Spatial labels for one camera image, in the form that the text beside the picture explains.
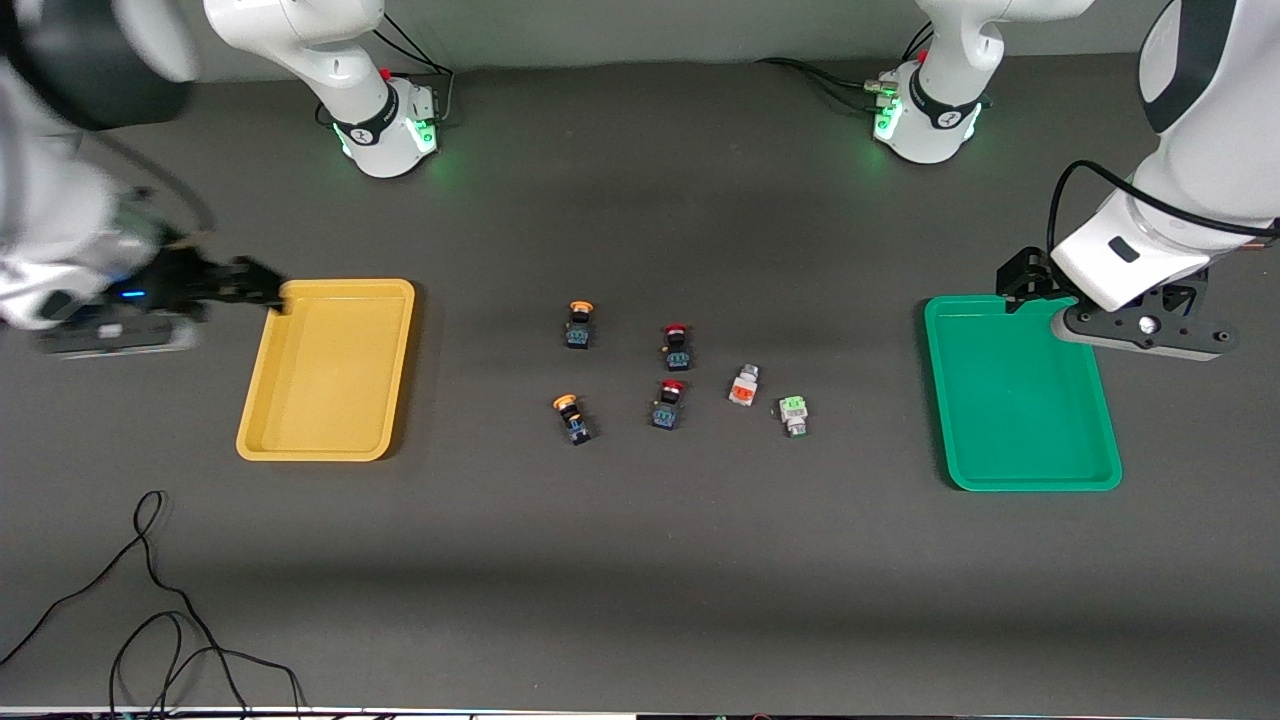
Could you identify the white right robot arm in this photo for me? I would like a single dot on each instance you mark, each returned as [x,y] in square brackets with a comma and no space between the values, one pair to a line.
[350,60]

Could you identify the red push button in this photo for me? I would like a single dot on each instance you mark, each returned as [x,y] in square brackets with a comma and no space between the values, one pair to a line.
[668,408]
[677,350]

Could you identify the yellow push button blue terminal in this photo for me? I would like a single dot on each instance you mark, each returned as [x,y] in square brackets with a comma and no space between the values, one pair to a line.
[574,422]

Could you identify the yellow push button green terminal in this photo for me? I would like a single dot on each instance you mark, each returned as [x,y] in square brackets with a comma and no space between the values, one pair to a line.
[579,328]

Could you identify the dark grey table mat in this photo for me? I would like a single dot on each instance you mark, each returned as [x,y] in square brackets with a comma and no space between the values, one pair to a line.
[640,600]

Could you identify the yellow plastic tray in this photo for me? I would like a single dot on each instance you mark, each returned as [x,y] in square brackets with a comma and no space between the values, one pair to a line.
[330,380]

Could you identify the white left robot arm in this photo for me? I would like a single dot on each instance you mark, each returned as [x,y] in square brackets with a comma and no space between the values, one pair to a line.
[1215,150]

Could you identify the orange white push button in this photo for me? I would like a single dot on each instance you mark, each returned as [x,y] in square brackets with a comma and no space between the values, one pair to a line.
[743,387]

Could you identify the green plastic tray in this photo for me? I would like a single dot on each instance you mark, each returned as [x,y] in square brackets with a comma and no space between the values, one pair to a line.
[1010,400]

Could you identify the green white push button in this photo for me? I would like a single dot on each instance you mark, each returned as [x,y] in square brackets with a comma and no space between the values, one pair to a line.
[794,415]

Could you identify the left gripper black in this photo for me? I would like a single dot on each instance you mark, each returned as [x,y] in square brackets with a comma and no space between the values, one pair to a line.
[1024,274]

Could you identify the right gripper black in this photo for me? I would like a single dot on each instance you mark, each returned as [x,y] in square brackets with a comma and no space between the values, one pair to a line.
[183,276]

